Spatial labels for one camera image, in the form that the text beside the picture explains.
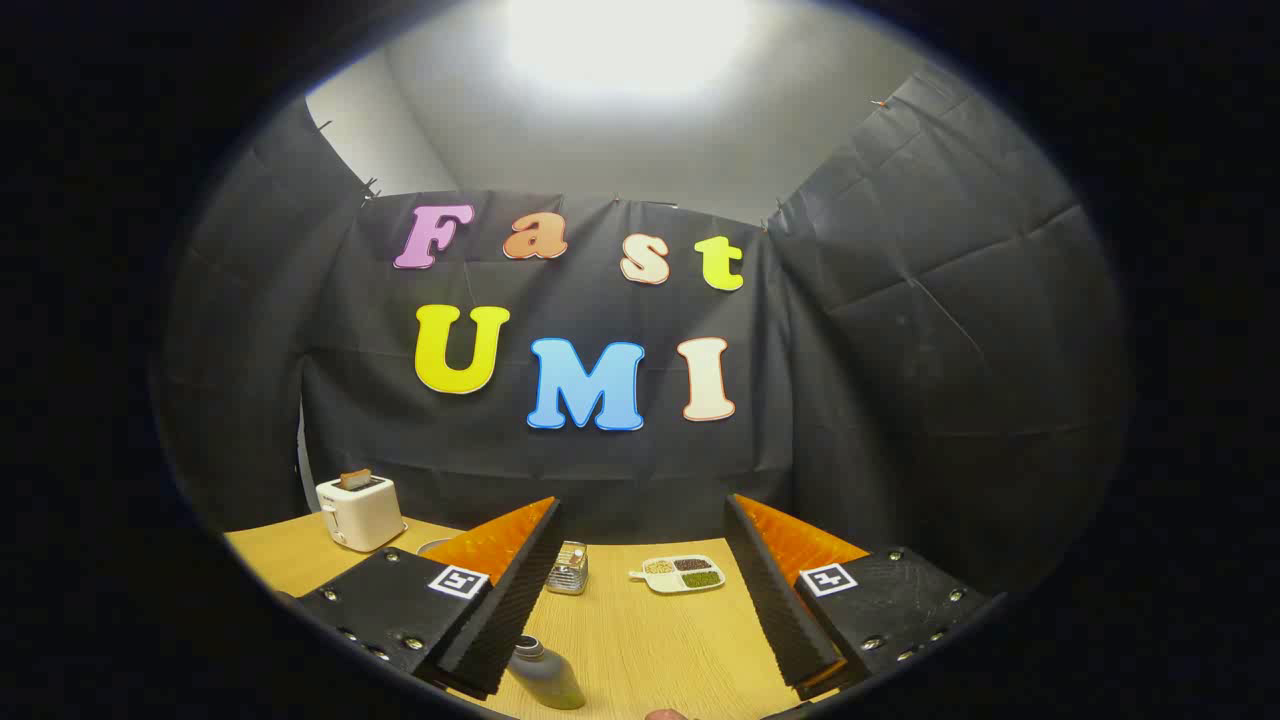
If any silver green juice bottle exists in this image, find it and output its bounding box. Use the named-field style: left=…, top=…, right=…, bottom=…
left=507, top=635, right=588, bottom=712

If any wooden table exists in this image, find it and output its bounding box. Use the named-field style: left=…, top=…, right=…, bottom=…
left=224, top=512, right=843, bottom=720

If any metal wire holder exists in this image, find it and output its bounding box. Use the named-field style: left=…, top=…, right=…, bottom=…
left=546, top=541, right=590, bottom=597

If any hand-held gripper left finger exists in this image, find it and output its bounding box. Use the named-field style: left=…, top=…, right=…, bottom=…
left=298, top=496, right=564, bottom=700

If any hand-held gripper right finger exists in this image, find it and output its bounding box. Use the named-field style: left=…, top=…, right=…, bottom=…
left=725, top=493, right=993, bottom=702

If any white toaster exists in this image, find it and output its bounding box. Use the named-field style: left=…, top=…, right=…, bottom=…
left=316, top=474, right=408, bottom=553

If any white divided bean dish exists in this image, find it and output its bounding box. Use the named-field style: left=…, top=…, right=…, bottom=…
left=629, top=555, right=727, bottom=596

